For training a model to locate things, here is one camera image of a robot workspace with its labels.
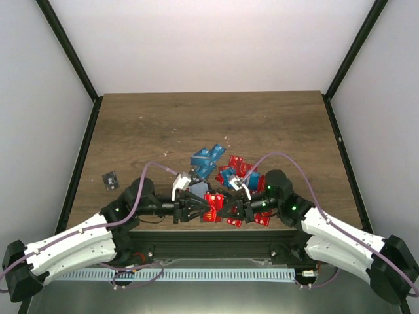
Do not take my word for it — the blue card top of pile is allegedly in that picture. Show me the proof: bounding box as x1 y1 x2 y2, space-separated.
191 144 226 166

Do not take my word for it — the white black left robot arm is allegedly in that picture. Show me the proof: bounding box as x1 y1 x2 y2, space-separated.
1 176 211 303

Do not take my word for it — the light blue slotted cable duct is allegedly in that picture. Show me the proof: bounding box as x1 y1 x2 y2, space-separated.
59 268 295 283

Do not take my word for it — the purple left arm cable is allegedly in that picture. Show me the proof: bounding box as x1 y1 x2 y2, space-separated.
0 162 179 294

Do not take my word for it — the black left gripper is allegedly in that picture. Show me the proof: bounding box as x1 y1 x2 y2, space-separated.
137 190 211 224

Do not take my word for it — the lone black VIP card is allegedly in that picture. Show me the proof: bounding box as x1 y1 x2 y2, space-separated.
102 171 120 191

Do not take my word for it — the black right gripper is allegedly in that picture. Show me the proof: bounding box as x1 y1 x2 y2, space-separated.
217 190 281 222

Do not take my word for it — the black leather card holder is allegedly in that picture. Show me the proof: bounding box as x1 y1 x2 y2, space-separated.
188 181 212 199

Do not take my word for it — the black left frame post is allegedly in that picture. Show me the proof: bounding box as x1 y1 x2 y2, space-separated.
35 0 100 103

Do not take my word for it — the black front frame rail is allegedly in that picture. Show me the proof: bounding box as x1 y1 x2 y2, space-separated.
110 230 322 266

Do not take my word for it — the black aluminium frame post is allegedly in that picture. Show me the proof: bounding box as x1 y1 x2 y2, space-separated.
325 0 389 99

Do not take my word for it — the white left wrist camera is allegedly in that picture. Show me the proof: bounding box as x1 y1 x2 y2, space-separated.
172 172 192 201

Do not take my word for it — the red vip card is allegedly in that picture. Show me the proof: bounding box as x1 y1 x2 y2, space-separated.
227 218 242 228
255 213 270 226
200 193 224 222

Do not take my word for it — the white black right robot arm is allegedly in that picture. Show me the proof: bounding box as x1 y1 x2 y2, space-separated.
220 169 418 305

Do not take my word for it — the blue card beside red cards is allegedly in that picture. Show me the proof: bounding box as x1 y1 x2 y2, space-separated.
244 171 261 191

